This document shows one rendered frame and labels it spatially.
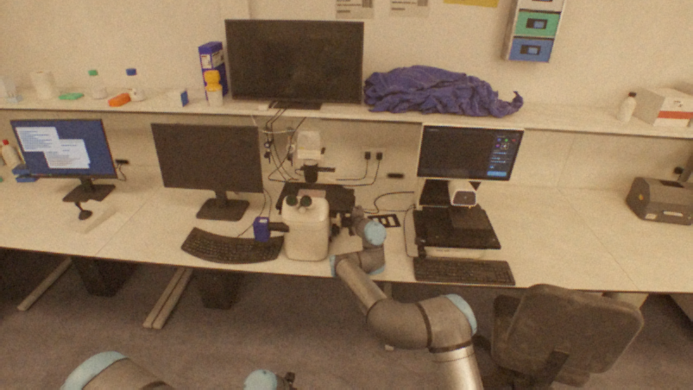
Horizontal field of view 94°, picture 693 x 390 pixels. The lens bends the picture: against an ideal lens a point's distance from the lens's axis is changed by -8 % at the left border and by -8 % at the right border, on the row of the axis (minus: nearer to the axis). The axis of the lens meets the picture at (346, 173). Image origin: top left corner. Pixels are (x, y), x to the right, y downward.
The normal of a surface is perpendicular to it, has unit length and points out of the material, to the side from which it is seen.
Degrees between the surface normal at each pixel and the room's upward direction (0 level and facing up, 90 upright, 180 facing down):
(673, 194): 45
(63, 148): 86
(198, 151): 86
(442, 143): 92
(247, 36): 86
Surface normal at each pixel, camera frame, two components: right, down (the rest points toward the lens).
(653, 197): -0.14, -0.27
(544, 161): -0.07, 0.50
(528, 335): -0.35, 0.46
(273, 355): 0.02, -0.87
